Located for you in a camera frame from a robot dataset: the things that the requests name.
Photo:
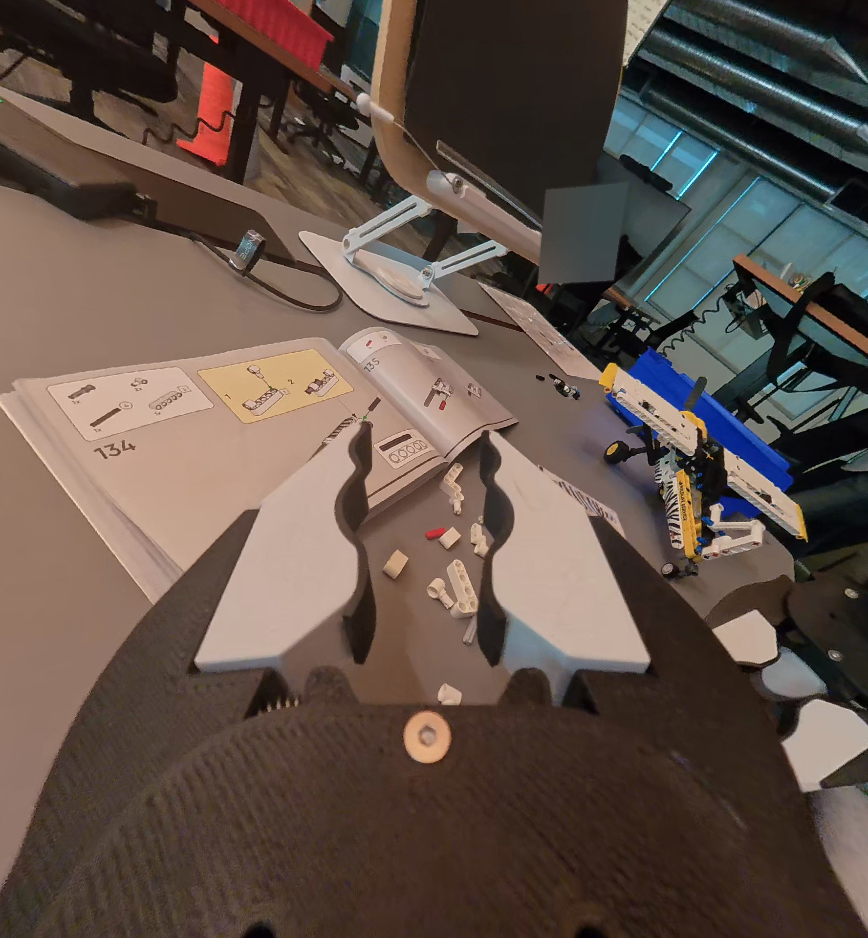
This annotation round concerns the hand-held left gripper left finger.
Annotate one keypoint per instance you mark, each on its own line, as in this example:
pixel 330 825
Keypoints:
pixel 280 564

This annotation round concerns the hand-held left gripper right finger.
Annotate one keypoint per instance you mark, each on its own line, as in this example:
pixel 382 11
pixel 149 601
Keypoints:
pixel 566 579

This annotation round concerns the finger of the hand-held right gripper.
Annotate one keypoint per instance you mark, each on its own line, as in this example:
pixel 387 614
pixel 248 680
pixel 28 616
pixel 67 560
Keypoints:
pixel 745 637
pixel 830 744

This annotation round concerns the zebra striped lego piece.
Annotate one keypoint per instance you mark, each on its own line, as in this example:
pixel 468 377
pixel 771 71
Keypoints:
pixel 340 429

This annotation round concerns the small black lego wheel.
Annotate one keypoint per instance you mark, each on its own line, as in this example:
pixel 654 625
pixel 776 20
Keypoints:
pixel 679 569

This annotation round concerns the scattered small white lego pieces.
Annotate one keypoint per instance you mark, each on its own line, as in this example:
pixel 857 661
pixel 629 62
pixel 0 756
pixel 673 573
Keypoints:
pixel 463 579

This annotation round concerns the grey lego pin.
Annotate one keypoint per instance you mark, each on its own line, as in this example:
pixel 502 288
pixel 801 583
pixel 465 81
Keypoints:
pixel 469 630

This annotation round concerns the lego instruction booklet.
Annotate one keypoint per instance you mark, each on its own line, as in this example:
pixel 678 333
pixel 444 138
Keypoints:
pixel 185 454

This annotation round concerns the small black white lego part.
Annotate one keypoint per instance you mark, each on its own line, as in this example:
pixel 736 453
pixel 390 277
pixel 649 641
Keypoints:
pixel 570 388

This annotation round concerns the yellow white lego plane model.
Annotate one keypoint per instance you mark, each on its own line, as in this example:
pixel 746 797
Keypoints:
pixel 687 429

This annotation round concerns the zebra sticker sheet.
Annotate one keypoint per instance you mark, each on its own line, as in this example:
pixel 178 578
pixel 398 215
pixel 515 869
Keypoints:
pixel 584 502

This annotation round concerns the black office chair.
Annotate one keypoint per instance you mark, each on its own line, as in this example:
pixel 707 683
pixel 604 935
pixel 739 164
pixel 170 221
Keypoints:
pixel 111 66
pixel 844 414

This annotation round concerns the blue plastic bin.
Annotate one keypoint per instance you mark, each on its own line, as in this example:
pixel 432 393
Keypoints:
pixel 742 432

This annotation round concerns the white printed paper sheet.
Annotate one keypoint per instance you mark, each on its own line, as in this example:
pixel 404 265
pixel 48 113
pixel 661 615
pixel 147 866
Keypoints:
pixel 536 326

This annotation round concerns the white folding monitor stand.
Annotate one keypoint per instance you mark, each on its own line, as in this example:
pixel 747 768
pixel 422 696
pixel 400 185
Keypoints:
pixel 390 293

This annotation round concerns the wooden edged desk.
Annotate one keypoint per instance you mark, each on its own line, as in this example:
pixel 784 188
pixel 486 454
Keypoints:
pixel 808 302

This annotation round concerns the black power adapter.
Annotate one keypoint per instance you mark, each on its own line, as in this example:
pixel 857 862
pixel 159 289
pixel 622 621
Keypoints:
pixel 53 183

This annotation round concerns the red panel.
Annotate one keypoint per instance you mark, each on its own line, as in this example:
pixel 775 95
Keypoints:
pixel 218 110

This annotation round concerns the large dark monitor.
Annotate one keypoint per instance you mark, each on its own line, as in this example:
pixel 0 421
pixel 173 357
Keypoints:
pixel 507 80

